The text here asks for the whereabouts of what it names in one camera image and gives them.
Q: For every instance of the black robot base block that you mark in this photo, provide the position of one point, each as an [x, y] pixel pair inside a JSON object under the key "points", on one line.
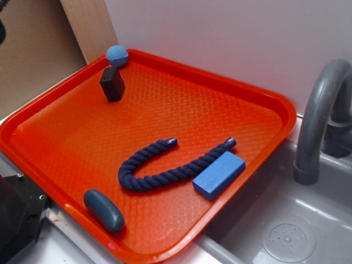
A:
{"points": [[23, 208]]}

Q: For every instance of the black box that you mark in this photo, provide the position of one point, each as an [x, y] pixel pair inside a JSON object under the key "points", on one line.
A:
{"points": [[112, 84]]}

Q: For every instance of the orange plastic tray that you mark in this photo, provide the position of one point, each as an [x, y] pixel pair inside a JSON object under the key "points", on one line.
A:
{"points": [[71, 140]]}

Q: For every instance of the blue rectangular block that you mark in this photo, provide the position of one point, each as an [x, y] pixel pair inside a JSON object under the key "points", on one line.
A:
{"points": [[218, 175]]}

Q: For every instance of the light blue knitted ball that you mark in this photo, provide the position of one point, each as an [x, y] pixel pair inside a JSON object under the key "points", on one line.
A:
{"points": [[117, 56]]}

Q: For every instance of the dark teal oval soap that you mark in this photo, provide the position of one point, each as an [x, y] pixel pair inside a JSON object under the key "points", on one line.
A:
{"points": [[104, 210]]}

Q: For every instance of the grey plastic sink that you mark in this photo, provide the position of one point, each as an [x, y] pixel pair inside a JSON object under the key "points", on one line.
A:
{"points": [[234, 236]]}

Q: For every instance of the light wooden board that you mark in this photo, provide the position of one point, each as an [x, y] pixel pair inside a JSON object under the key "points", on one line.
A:
{"points": [[91, 26]]}

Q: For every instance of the grey curved faucet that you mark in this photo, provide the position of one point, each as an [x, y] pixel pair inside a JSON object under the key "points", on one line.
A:
{"points": [[326, 125]]}

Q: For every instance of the sink drain cover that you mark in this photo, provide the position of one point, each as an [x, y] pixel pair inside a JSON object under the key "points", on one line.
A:
{"points": [[288, 240]]}

